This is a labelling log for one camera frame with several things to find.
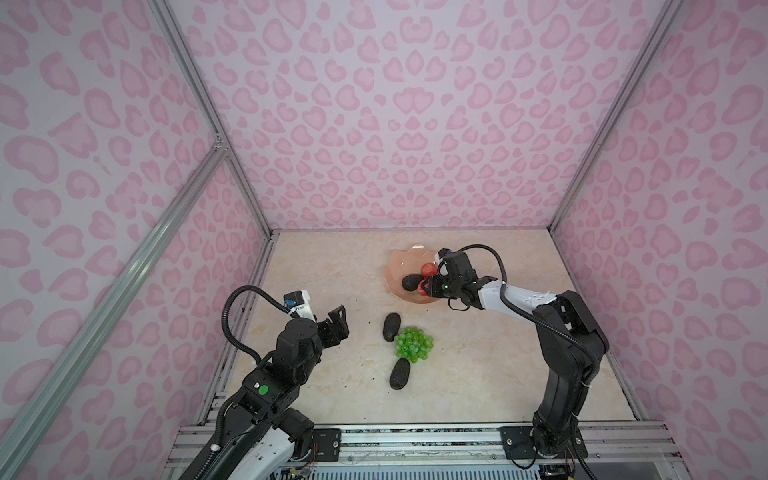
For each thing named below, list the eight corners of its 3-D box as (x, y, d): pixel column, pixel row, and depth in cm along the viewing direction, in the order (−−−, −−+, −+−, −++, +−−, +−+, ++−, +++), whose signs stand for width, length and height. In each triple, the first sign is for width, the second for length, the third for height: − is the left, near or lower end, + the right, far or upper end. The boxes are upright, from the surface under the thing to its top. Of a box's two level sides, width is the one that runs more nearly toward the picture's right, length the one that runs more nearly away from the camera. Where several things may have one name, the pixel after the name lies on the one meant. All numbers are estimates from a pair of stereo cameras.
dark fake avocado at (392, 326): (383, 341, 92) (383, 336, 90) (384, 317, 98) (383, 312, 95) (400, 341, 92) (400, 336, 90) (400, 317, 97) (400, 312, 95)
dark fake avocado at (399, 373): (386, 384, 84) (386, 380, 81) (398, 360, 89) (398, 354, 86) (401, 392, 83) (401, 388, 80) (413, 367, 87) (413, 362, 84)
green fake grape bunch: (390, 350, 90) (390, 342, 86) (407, 329, 95) (408, 321, 91) (416, 370, 87) (417, 363, 82) (433, 347, 91) (435, 339, 87)
